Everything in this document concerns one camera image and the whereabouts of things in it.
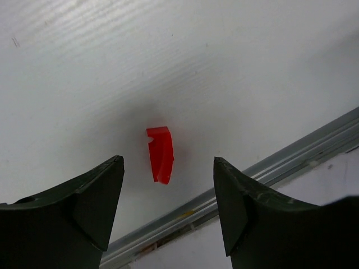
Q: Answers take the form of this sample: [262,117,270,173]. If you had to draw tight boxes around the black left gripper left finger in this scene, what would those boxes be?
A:
[1,155,124,268]

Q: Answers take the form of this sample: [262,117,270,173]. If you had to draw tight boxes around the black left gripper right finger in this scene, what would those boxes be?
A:
[213,157,358,268]

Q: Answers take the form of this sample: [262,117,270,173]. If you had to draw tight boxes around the small red slope lego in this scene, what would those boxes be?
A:
[146,126,174,185]

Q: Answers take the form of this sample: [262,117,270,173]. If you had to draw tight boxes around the aluminium table front rail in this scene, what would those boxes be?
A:
[100,109,358,268]

